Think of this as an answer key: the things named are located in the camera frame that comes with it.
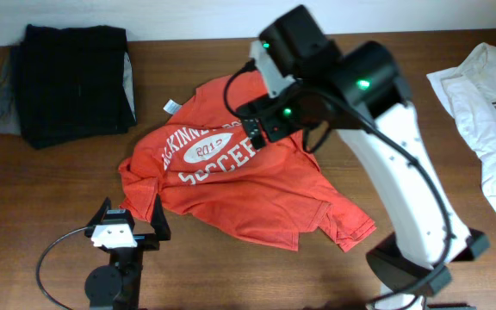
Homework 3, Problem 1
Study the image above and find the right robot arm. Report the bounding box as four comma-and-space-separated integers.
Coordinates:
233, 6, 489, 309

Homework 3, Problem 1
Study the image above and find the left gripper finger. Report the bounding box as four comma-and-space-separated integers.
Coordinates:
150, 195, 171, 241
88, 197, 111, 226

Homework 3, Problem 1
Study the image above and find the black cable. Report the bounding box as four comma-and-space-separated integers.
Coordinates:
35, 225, 96, 310
223, 59, 455, 302

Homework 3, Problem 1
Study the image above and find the left black cable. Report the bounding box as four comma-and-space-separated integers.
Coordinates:
35, 225, 96, 310

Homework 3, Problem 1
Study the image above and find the folded black garment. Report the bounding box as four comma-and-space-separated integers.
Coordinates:
13, 24, 137, 149

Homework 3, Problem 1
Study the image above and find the folded grey garment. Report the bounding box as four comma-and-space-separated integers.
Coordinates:
0, 46, 21, 136

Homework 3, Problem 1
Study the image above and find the red orange t-shirt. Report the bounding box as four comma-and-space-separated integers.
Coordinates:
118, 71, 375, 251

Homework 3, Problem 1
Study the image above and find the right black cable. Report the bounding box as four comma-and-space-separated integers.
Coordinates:
223, 59, 455, 302

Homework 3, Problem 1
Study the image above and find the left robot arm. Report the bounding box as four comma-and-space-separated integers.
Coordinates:
84, 197, 171, 310

